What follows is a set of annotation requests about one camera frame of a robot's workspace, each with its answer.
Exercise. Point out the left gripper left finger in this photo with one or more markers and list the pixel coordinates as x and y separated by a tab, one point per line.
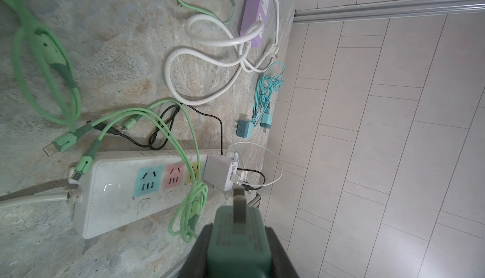
195	265

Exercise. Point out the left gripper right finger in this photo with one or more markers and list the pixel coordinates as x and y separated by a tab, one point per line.
281	265

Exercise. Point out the green charger plug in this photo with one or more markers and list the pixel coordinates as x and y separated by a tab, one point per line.
238	245

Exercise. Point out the white charger with white cable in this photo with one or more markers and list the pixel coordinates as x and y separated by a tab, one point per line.
219	170

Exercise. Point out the white multicolour power strip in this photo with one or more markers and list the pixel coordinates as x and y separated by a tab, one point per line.
125	186

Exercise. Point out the teal charger plug left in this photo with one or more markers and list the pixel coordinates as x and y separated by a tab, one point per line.
244	128

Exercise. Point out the teal charger plug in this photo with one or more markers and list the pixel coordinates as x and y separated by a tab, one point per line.
266	121
244	128

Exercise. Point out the teal charger plug right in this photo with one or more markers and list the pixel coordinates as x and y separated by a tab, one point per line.
266	121

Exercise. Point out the purple power strip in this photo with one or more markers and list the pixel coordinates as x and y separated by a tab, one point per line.
254	10

